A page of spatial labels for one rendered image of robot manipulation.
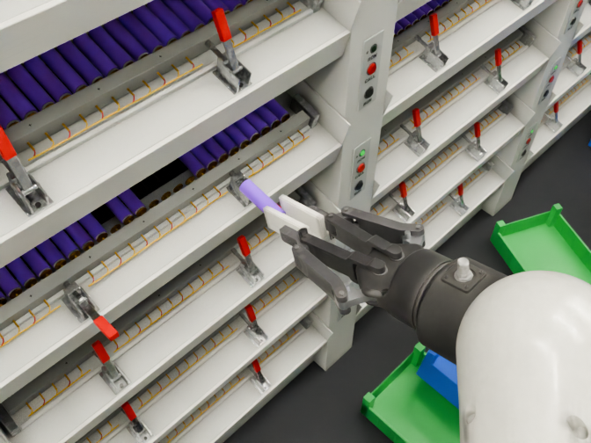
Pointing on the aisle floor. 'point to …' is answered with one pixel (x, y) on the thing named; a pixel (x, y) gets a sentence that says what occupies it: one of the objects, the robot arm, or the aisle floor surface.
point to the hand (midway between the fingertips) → (295, 221)
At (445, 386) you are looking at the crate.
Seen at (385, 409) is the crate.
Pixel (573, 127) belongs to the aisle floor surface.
